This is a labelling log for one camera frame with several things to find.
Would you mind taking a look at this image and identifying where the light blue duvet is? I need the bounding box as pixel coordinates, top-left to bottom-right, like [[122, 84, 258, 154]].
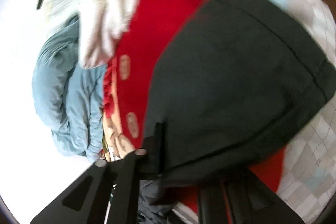
[[32, 16, 106, 162]]

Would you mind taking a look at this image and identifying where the red floral blanket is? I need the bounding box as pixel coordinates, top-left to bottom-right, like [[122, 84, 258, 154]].
[[110, 0, 284, 209]]

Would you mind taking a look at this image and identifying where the white quilted mat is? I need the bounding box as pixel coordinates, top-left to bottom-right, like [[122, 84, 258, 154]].
[[270, 0, 335, 222]]

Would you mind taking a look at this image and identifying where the black jacket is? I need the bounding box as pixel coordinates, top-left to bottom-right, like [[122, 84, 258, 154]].
[[136, 0, 336, 224]]

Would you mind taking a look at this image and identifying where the white fluffy towel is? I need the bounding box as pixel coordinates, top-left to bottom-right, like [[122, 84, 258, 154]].
[[78, 0, 140, 69]]

